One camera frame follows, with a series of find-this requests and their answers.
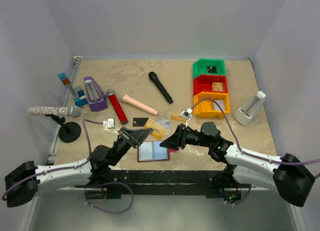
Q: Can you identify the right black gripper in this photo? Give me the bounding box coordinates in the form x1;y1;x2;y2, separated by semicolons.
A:
160;123;213;151

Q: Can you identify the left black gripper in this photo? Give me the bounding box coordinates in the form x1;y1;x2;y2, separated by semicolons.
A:
109;126;153;167

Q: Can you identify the grey card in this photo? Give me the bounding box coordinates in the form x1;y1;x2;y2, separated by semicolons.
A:
213;99;225;112
132;117;149;127

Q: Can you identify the red leather card holder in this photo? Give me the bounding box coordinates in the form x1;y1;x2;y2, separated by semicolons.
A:
137;141;176;162

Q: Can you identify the silver VIP card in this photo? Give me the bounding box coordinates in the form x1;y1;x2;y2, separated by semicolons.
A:
157;119;171;130

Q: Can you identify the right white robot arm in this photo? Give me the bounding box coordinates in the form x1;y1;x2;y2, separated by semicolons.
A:
160;122;316;207

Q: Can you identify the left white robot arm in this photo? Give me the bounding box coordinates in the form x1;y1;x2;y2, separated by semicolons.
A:
1;127;153;208

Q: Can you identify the grey card in yellow bin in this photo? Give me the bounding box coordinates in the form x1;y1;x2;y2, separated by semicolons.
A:
213;99;225;112

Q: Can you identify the tan card in red bin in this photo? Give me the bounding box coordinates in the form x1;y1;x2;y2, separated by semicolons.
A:
211;82;224;93

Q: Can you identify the black card in green bin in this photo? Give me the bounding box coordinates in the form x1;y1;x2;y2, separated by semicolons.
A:
206;66;218;74

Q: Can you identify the pink microphone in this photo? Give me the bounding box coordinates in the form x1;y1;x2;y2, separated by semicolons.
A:
121;94;158;116

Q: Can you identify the yellow storage bin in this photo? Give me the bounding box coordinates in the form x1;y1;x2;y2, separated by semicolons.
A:
193;91;230;119

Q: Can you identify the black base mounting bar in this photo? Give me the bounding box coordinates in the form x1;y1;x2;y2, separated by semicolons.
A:
99;168;251;199

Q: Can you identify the red microphone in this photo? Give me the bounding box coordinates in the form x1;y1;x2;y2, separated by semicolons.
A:
105;89;128;125

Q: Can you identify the purple metronome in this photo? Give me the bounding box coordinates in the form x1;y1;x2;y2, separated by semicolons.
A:
83;76;108;112

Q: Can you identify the black microphone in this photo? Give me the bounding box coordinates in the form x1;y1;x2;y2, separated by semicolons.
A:
148;71;174;104

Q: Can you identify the red storage bin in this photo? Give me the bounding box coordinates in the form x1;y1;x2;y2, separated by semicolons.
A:
193;74;229;96

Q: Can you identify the black microphone stand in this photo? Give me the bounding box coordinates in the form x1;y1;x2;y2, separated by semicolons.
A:
45;114;82;143

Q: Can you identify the blue toy brick tower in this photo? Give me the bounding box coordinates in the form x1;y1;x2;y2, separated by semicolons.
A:
58;72;88;108

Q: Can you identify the glitter silver microphone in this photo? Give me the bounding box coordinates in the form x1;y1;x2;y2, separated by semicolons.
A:
28;106;82;118

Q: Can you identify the green storage bin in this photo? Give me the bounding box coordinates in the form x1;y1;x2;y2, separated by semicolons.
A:
192;58;227;79

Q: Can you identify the white metronome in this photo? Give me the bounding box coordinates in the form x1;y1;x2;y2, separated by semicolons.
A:
232;91;266;126

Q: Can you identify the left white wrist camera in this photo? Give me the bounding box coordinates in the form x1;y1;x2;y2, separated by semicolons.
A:
102;118;118;134

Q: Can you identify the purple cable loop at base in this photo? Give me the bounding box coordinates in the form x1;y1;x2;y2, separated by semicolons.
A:
84;179;135;214

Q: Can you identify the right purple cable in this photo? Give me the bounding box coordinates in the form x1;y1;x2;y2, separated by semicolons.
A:
189;97;320;179

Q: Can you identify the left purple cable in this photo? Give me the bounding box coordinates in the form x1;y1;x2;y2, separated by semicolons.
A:
1;118;107;201

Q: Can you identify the left aluminium frame rail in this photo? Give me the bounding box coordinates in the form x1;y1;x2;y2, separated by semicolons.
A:
45;56;83;166

